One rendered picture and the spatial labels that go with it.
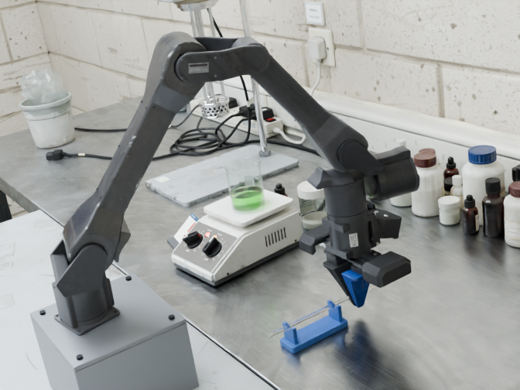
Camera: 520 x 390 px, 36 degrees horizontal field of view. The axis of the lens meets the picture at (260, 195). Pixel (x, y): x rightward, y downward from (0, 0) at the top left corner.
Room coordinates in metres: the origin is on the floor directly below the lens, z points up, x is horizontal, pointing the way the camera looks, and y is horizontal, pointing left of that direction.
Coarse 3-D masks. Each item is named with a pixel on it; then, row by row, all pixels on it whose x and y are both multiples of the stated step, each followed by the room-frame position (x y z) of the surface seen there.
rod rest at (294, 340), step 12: (336, 312) 1.01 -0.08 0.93; (312, 324) 1.01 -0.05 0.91; (324, 324) 1.01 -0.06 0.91; (336, 324) 1.00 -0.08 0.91; (288, 336) 0.98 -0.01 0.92; (300, 336) 0.99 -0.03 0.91; (312, 336) 0.98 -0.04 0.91; (324, 336) 0.99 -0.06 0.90; (288, 348) 0.97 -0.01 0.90; (300, 348) 0.97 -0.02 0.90
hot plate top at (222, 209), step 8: (272, 192) 1.35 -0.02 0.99; (224, 200) 1.35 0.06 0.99; (272, 200) 1.31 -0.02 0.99; (280, 200) 1.31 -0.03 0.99; (288, 200) 1.30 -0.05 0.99; (208, 208) 1.32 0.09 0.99; (216, 208) 1.32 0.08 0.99; (224, 208) 1.31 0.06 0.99; (264, 208) 1.28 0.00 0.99; (272, 208) 1.28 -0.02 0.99; (280, 208) 1.28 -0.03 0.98; (216, 216) 1.29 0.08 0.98; (224, 216) 1.28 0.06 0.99; (232, 216) 1.27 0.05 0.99; (240, 216) 1.27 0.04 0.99; (248, 216) 1.26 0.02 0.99; (256, 216) 1.25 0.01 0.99; (264, 216) 1.26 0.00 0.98; (240, 224) 1.24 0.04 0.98; (248, 224) 1.24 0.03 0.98
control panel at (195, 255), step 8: (200, 224) 1.31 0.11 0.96; (192, 232) 1.30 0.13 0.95; (200, 232) 1.29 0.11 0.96; (208, 232) 1.28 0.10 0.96; (216, 232) 1.27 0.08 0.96; (224, 232) 1.26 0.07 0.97; (208, 240) 1.26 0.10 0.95; (224, 240) 1.24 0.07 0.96; (232, 240) 1.23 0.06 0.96; (176, 248) 1.29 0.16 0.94; (184, 248) 1.28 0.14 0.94; (192, 248) 1.27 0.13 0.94; (200, 248) 1.25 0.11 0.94; (224, 248) 1.22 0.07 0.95; (184, 256) 1.26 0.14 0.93; (192, 256) 1.25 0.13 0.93; (200, 256) 1.24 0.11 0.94; (216, 256) 1.22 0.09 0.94; (200, 264) 1.22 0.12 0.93; (208, 264) 1.21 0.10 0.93; (216, 264) 1.20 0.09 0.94
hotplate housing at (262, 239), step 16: (288, 208) 1.31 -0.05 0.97; (208, 224) 1.30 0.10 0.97; (224, 224) 1.28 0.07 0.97; (256, 224) 1.26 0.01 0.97; (272, 224) 1.26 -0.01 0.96; (288, 224) 1.28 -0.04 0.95; (240, 240) 1.23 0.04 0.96; (256, 240) 1.24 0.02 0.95; (272, 240) 1.26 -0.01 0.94; (288, 240) 1.28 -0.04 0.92; (176, 256) 1.28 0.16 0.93; (224, 256) 1.21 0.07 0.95; (240, 256) 1.22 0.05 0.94; (256, 256) 1.24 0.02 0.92; (272, 256) 1.26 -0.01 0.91; (192, 272) 1.24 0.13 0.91; (208, 272) 1.20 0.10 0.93; (224, 272) 1.20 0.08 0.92; (240, 272) 1.22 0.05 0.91
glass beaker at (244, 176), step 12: (228, 168) 1.31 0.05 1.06; (240, 168) 1.33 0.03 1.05; (252, 168) 1.32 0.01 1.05; (228, 180) 1.29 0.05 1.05; (240, 180) 1.27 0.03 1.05; (252, 180) 1.27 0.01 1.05; (240, 192) 1.27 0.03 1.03; (252, 192) 1.27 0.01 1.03; (264, 192) 1.30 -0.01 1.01; (240, 204) 1.27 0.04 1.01; (252, 204) 1.27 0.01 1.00; (264, 204) 1.29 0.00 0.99
